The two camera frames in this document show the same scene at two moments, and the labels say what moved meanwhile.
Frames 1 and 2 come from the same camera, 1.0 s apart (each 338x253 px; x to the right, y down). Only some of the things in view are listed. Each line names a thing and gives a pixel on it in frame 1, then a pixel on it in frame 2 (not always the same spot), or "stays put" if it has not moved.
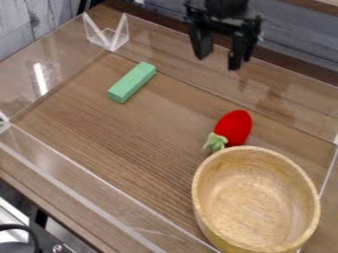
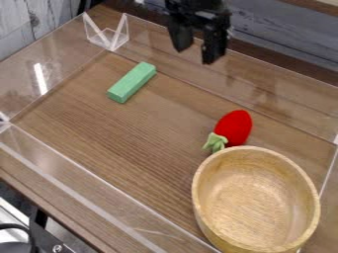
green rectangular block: [131, 82] stays put
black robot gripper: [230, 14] -> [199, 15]
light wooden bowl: [256, 202] stays put
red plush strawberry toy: [232, 131] stays put
